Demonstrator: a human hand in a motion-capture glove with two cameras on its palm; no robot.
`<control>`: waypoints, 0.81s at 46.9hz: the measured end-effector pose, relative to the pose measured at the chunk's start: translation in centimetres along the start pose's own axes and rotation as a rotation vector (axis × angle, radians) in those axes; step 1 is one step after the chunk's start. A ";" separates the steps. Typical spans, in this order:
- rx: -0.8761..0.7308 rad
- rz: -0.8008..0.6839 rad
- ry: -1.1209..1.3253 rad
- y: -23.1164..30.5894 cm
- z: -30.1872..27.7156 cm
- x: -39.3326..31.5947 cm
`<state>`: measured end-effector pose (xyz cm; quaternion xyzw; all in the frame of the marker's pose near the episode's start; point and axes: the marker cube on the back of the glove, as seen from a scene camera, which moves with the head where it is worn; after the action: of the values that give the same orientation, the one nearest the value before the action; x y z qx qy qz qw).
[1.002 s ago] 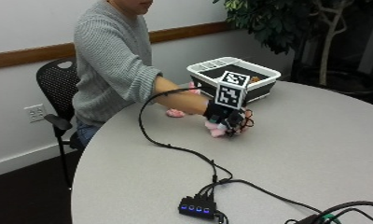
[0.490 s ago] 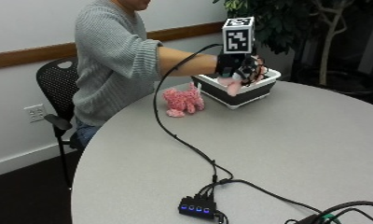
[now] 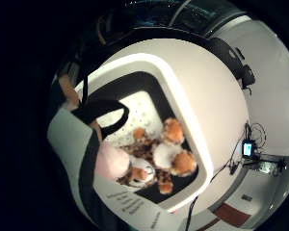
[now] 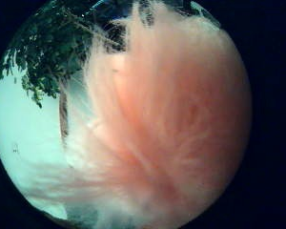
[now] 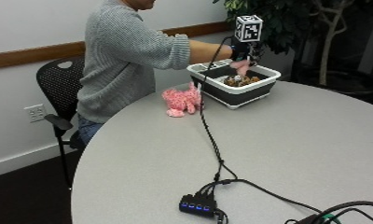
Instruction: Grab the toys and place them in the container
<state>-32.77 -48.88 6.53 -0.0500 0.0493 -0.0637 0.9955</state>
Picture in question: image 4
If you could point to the pink fluffy soft toy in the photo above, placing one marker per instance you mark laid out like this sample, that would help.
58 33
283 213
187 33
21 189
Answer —
168 120

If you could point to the green leafy tree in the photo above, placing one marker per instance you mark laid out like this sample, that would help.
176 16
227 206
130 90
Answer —
51 47

